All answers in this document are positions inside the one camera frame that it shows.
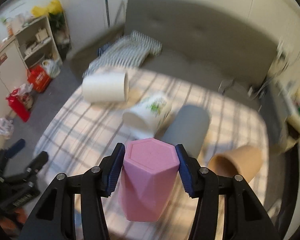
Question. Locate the white nightstand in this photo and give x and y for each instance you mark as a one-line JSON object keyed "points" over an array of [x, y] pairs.
{"points": [[289, 118]]}

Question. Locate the white cylindrical cup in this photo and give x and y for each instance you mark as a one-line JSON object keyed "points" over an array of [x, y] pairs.
{"points": [[106, 87]]}

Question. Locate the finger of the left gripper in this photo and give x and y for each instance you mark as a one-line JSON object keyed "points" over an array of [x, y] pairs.
{"points": [[8, 153], [31, 170]]}

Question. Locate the white cup green print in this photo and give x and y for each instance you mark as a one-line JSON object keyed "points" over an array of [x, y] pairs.
{"points": [[144, 119]]}

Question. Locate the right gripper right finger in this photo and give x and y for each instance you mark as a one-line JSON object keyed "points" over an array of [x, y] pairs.
{"points": [[244, 215]]}

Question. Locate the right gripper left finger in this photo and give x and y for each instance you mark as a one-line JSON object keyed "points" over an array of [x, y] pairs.
{"points": [[53, 217]]}

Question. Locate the checkered blue white cloth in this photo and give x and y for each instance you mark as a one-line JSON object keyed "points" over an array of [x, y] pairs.
{"points": [[128, 52]]}

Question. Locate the grey sofa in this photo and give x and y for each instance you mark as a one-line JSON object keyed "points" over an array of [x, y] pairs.
{"points": [[200, 44]]}

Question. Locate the white shelf unit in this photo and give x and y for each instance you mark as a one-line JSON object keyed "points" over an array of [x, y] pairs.
{"points": [[21, 51]]}

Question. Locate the grey cylindrical cup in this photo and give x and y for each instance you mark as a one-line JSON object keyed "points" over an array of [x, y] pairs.
{"points": [[189, 128]]}

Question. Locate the white door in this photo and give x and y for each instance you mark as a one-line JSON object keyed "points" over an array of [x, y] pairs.
{"points": [[86, 21]]}

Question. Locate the brown paper cup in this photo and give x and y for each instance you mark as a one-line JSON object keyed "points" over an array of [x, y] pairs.
{"points": [[245, 160]]}

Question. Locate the yellow plastic bag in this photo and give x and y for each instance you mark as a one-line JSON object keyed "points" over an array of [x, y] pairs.
{"points": [[54, 7]]}

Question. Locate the pink faceted cup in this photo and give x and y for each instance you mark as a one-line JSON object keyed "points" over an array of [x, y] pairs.
{"points": [[148, 176]]}

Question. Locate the red shopping bag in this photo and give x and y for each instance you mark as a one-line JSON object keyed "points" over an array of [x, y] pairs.
{"points": [[38, 77]]}

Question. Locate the white plastic bag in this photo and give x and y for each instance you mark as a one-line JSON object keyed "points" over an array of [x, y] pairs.
{"points": [[51, 68]]}

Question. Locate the green handled broom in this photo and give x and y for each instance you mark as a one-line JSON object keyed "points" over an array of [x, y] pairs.
{"points": [[107, 13]]}

